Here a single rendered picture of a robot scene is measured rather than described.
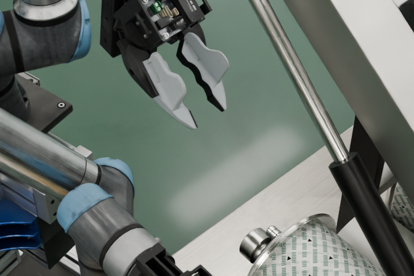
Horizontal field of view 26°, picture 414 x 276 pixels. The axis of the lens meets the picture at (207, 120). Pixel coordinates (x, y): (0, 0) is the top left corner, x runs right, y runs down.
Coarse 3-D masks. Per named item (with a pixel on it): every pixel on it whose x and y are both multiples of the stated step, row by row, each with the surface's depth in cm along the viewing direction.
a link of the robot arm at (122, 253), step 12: (120, 240) 112; (132, 240) 112; (144, 240) 113; (156, 240) 114; (108, 252) 113; (120, 252) 112; (132, 252) 111; (144, 252) 111; (108, 264) 113; (120, 264) 111; (132, 264) 111
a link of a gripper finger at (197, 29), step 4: (188, 28) 99; (192, 28) 99; (196, 28) 100; (200, 28) 100; (180, 32) 99; (184, 32) 99; (188, 32) 99; (192, 32) 99; (196, 32) 100; (200, 32) 100; (180, 36) 100; (200, 36) 100; (204, 36) 100; (180, 40) 100; (204, 40) 100
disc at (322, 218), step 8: (312, 216) 94; (320, 216) 95; (328, 216) 96; (296, 224) 92; (304, 224) 93; (312, 224) 94; (328, 224) 97; (288, 232) 91; (296, 232) 92; (280, 240) 91; (272, 248) 91; (264, 256) 91; (256, 264) 91; (264, 264) 91; (256, 272) 91
